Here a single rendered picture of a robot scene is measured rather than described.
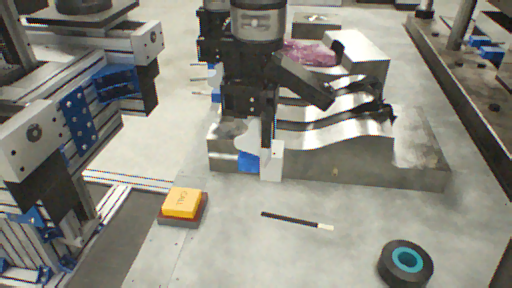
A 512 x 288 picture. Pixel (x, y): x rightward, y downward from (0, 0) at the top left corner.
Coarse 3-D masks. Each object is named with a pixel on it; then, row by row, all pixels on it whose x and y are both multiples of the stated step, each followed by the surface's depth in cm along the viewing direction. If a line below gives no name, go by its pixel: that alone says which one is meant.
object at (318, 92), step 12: (276, 60) 47; (288, 60) 50; (264, 72) 48; (276, 72) 48; (288, 72) 47; (300, 72) 49; (288, 84) 48; (300, 84) 48; (312, 84) 48; (324, 84) 50; (300, 96) 49; (312, 96) 49; (324, 96) 48; (324, 108) 50
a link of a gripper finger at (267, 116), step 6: (270, 102) 50; (270, 108) 49; (264, 114) 50; (270, 114) 50; (264, 120) 50; (270, 120) 50; (264, 126) 50; (270, 126) 50; (264, 132) 51; (270, 132) 51; (264, 138) 52; (270, 138) 51; (264, 144) 53; (270, 144) 52
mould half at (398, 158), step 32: (288, 96) 88; (352, 96) 79; (224, 128) 75; (352, 128) 69; (384, 128) 68; (416, 128) 81; (224, 160) 75; (288, 160) 73; (320, 160) 72; (352, 160) 70; (384, 160) 69; (416, 160) 71
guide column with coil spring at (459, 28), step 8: (464, 0) 129; (472, 0) 127; (464, 8) 130; (472, 8) 129; (456, 16) 133; (464, 16) 131; (456, 24) 134; (464, 24) 132; (456, 32) 135; (464, 32) 134; (448, 40) 139; (448, 48) 140; (456, 48) 138
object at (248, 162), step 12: (276, 144) 60; (216, 156) 61; (228, 156) 61; (240, 156) 59; (252, 156) 59; (276, 156) 57; (240, 168) 60; (252, 168) 59; (264, 168) 59; (276, 168) 58; (264, 180) 60; (276, 180) 60
